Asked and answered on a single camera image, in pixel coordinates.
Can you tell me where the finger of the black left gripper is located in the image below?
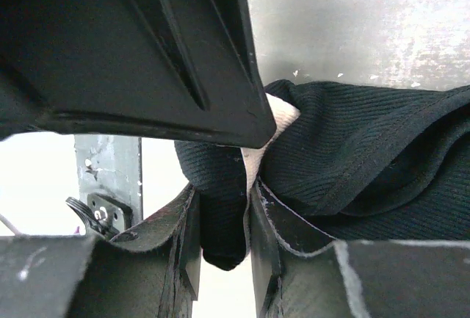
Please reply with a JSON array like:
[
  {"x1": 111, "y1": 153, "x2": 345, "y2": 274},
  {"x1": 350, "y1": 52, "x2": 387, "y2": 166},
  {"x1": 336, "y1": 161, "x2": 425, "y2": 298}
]
[{"x1": 1, "y1": 0, "x2": 275, "y2": 148}]

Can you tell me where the black underwear cream waistband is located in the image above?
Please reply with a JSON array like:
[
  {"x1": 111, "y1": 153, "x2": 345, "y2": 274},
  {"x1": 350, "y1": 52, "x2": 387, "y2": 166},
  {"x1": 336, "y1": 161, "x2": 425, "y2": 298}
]
[{"x1": 175, "y1": 80, "x2": 469, "y2": 271}]

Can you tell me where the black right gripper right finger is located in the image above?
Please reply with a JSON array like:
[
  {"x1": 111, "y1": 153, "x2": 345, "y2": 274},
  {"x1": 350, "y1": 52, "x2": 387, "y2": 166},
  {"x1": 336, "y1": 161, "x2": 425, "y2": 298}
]
[{"x1": 250, "y1": 182, "x2": 469, "y2": 317}]

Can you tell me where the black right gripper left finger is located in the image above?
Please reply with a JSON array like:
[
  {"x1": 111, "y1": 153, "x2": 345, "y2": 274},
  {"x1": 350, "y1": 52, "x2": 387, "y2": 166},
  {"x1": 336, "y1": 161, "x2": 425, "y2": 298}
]
[{"x1": 1, "y1": 186, "x2": 200, "y2": 317}]

